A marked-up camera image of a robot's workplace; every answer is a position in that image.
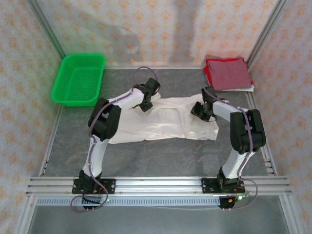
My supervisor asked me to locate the white folded t-shirt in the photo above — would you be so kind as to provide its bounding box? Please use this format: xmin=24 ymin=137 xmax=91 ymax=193
xmin=220 ymin=84 xmax=255 ymax=93

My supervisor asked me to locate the green plastic basket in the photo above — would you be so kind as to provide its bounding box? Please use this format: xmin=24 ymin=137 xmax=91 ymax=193
xmin=50 ymin=53 xmax=106 ymax=107

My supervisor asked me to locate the small circuit board with LED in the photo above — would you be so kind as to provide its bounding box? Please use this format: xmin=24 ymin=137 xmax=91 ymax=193
xmin=228 ymin=192 xmax=252 ymax=203

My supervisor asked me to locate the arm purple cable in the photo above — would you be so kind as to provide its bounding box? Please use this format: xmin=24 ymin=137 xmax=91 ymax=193
xmin=203 ymin=87 xmax=259 ymax=211
xmin=70 ymin=66 xmax=158 ymax=213

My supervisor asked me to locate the aluminium frame leg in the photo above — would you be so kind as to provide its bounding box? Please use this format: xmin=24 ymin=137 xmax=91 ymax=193
xmin=279 ymin=195 xmax=305 ymax=234
xmin=13 ymin=195 xmax=39 ymax=234

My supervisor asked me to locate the white t-shirt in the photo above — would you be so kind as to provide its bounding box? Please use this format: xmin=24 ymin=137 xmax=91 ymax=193
xmin=107 ymin=96 xmax=219 ymax=145
xmin=220 ymin=84 xmax=255 ymax=93

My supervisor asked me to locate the grey slotted cable duct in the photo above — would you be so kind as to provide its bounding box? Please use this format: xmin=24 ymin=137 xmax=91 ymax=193
xmin=36 ymin=196 xmax=221 ymax=207

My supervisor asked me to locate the aluminium frame post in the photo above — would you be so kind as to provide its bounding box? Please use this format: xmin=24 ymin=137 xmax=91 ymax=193
xmin=26 ymin=0 xmax=66 ymax=59
xmin=246 ymin=0 xmax=291 ymax=65

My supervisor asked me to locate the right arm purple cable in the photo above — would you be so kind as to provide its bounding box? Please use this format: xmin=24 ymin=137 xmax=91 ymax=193
xmin=203 ymin=87 xmax=259 ymax=211

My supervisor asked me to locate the maroon folded t-shirt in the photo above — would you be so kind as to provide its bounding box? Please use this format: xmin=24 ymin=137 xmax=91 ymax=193
xmin=208 ymin=58 xmax=253 ymax=91

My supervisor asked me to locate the aluminium mounting rail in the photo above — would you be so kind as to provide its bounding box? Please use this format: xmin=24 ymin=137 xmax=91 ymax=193
xmin=25 ymin=175 xmax=293 ymax=195

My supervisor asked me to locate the red folded t-shirt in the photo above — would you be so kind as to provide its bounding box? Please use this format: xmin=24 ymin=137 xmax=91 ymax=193
xmin=203 ymin=56 xmax=247 ymax=91

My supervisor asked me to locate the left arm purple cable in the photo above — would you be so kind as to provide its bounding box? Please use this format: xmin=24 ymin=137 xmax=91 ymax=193
xmin=70 ymin=66 xmax=158 ymax=213

